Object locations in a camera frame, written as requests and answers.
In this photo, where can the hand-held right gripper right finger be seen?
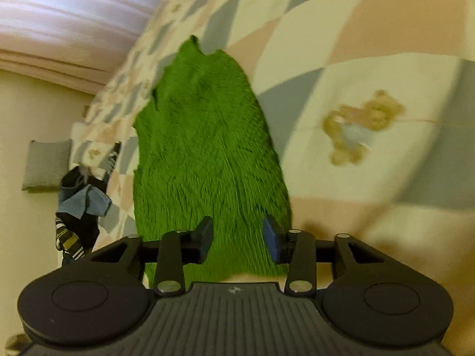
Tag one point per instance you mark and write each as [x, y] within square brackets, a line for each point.
[271, 241]

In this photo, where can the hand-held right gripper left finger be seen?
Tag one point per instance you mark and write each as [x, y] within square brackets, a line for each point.
[205, 238]

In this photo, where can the green knitted sweater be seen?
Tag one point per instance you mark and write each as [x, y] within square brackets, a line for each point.
[207, 148]

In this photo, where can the pile of dark clothes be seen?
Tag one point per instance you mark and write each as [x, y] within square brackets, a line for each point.
[79, 231]

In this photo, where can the blue jeans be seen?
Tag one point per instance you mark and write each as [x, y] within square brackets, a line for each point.
[87, 200]

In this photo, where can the grey pillow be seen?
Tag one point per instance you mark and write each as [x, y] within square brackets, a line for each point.
[46, 163]

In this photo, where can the pink curtain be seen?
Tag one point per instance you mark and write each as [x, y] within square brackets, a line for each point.
[55, 68]

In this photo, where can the checkered bear print quilt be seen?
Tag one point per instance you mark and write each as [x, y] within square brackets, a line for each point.
[371, 37]

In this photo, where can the white sheer curtain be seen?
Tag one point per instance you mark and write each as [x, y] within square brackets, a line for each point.
[74, 3]

